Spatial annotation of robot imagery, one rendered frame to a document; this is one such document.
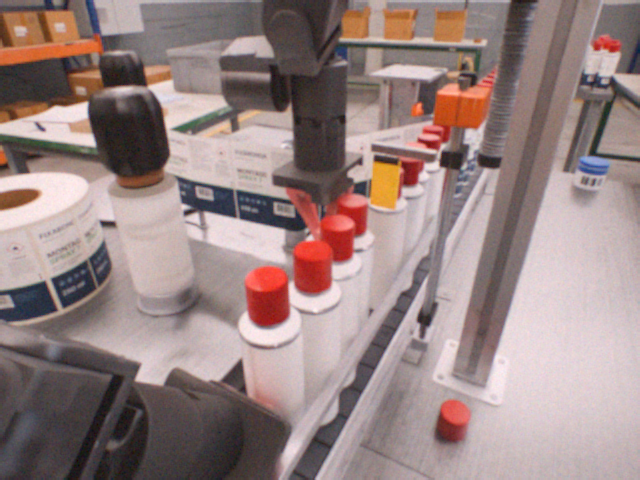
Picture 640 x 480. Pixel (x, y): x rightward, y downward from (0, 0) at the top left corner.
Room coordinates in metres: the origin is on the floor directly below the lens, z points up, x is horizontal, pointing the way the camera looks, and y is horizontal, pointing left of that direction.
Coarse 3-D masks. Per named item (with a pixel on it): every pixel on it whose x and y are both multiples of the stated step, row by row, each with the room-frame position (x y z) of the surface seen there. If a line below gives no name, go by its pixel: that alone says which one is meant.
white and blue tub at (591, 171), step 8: (584, 160) 1.02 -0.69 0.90; (592, 160) 1.02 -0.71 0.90; (600, 160) 1.02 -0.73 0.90; (584, 168) 1.01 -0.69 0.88; (592, 168) 0.99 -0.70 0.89; (600, 168) 0.99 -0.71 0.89; (608, 168) 1.00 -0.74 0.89; (576, 176) 1.02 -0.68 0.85; (584, 176) 1.00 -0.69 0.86; (592, 176) 0.99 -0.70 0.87; (600, 176) 0.99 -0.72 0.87; (576, 184) 1.01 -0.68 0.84; (584, 184) 1.00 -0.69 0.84; (592, 184) 0.99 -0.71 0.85; (600, 184) 0.99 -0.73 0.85
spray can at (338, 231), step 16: (320, 224) 0.33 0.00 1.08; (336, 224) 0.33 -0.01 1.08; (352, 224) 0.33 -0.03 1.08; (320, 240) 0.33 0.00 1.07; (336, 240) 0.32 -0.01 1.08; (352, 240) 0.33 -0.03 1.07; (336, 256) 0.32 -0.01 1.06; (352, 256) 0.33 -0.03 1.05; (336, 272) 0.32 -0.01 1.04; (352, 272) 0.32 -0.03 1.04; (352, 288) 0.32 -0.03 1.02; (352, 304) 0.32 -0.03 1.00; (352, 320) 0.32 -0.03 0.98; (352, 336) 0.32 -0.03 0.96
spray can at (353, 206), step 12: (336, 204) 0.38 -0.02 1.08; (348, 204) 0.38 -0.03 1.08; (360, 204) 0.38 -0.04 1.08; (348, 216) 0.37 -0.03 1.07; (360, 216) 0.37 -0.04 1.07; (360, 228) 0.37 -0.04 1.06; (360, 240) 0.37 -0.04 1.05; (372, 240) 0.38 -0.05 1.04; (360, 252) 0.36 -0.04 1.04; (372, 252) 0.38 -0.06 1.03; (360, 300) 0.36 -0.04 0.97; (360, 312) 0.36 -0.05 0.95; (360, 324) 0.36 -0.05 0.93
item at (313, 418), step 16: (432, 224) 0.56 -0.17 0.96; (416, 256) 0.47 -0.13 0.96; (400, 272) 0.43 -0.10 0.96; (400, 288) 0.40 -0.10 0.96; (384, 304) 0.37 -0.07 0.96; (368, 320) 0.34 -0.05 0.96; (368, 336) 0.32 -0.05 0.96; (352, 352) 0.29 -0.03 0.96; (336, 368) 0.27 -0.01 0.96; (352, 368) 0.28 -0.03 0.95; (336, 384) 0.25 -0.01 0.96; (320, 400) 0.24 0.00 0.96; (304, 416) 0.22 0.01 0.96; (320, 416) 0.22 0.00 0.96; (304, 432) 0.21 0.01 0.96; (288, 448) 0.19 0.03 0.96; (304, 448) 0.20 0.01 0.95; (288, 464) 0.18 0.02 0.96
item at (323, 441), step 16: (480, 176) 0.97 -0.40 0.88; (464, 192) 0.86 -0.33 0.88; (432, 240) 0.65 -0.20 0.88; (416, 272) 0.55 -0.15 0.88; (416, 288) 0.50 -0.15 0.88; (400, 304) 0.47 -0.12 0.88; (384, 320) 0.43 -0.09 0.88; (400, 320) 0.43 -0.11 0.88; (384, 336) 0.40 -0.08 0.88; (368, 352) 0.37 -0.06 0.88; (384, 352) 0.38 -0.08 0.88; (368, 368) 0.35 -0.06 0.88; (352, 384) 0.32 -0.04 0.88; (352, 400) 0.30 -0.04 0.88; (336, 416) 0.28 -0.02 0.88; (320, 432) 0.26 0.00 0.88; (336, 432) 0.26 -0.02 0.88; (320, 448) 0.24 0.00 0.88; (304, 464) 0.23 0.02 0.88; (320, 464) 0.23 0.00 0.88
